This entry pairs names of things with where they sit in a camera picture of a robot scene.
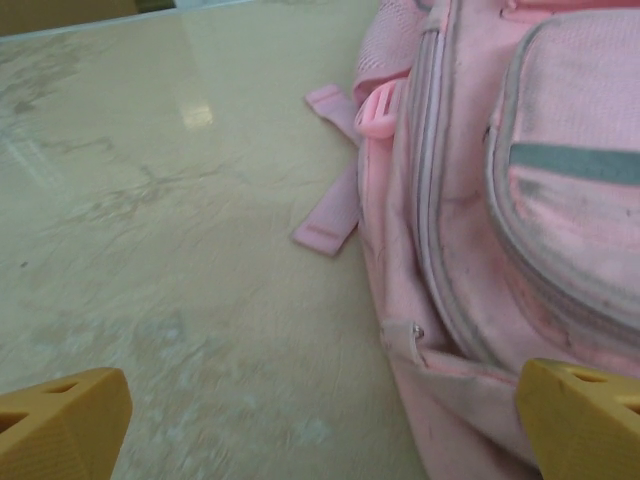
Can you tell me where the pink school backpack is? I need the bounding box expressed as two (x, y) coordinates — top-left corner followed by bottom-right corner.
(291, 0), (640, 480)

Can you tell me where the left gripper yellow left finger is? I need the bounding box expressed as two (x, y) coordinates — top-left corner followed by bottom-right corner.
(0, 367), (134, 480)

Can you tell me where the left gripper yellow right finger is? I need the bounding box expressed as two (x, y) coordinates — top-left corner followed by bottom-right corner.
(515, 356), (640, 480)

